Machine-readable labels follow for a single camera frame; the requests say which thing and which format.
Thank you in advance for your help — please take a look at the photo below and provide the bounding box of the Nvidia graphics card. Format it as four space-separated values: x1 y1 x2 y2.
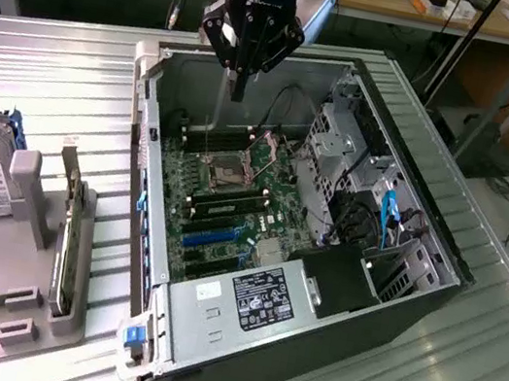
33 134 106 321

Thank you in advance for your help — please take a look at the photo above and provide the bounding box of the metal socket cover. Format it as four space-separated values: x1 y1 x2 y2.
236 127 288 189

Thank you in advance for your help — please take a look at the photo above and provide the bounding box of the silver disk bay cage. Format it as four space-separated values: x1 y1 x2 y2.
285 99 397 252

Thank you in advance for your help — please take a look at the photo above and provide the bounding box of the CPU socket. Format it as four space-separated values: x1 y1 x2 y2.
203 146 255 195

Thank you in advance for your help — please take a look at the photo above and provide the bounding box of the green motherboard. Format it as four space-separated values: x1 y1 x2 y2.
138 120 336 307

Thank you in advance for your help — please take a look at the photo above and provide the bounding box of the small white black box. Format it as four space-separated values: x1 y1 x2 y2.
411 0 481 26

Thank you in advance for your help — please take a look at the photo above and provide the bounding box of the black tripod pole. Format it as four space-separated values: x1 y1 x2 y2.
421 0 504 109

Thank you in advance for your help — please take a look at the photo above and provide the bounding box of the black installed RAM stick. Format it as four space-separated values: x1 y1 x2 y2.
189 187 268 230

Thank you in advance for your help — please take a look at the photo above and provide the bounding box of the silver chipset heatsink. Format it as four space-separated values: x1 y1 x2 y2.
251 237 286 268

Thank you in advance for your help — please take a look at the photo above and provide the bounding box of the blue expansion slot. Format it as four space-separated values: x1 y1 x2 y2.
180 222 248 257

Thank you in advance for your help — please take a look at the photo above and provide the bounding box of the black expansion slot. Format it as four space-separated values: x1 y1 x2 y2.
183 247 244 284

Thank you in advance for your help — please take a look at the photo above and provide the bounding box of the grey power supply unit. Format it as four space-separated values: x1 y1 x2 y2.
153 235 336 381

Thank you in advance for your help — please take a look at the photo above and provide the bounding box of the grey parts rack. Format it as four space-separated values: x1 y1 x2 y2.
0 143 115 381

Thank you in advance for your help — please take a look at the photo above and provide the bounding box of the blue case latch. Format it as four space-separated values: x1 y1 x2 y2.
120 323 148 350

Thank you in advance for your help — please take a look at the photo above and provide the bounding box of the open black PC case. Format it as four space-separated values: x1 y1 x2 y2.
75 19 509 381

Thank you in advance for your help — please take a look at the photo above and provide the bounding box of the blue SATA wire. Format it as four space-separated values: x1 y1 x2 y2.
373 188 406 254

